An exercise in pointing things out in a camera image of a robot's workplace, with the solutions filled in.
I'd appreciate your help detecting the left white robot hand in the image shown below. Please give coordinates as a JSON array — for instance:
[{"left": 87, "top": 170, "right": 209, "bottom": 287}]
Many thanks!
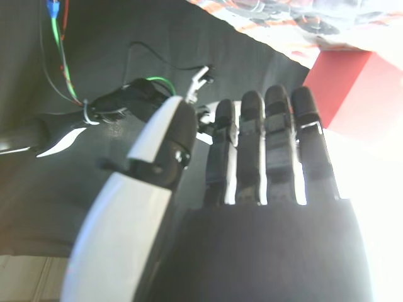
[{"left": 59, "top": 84, "right": 375, "bottom": 302}]

